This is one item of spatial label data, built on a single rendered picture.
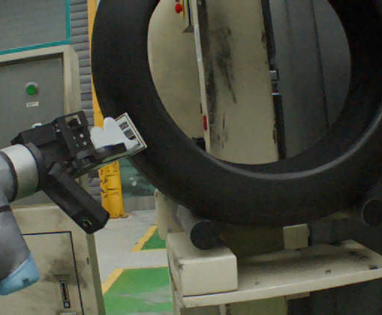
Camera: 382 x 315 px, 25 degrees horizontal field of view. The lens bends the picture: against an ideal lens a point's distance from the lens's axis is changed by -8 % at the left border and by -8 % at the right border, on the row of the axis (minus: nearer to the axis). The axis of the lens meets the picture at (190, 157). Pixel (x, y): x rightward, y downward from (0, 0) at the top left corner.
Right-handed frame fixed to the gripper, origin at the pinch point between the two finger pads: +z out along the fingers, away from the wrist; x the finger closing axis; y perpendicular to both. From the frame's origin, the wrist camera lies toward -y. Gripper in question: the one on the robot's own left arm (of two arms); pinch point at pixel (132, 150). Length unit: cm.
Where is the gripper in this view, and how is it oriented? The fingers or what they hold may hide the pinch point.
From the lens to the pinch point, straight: 138.7
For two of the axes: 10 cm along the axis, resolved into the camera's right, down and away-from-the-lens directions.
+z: 6.8, -2.3, 6.9
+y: -4.1, -9.1, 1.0
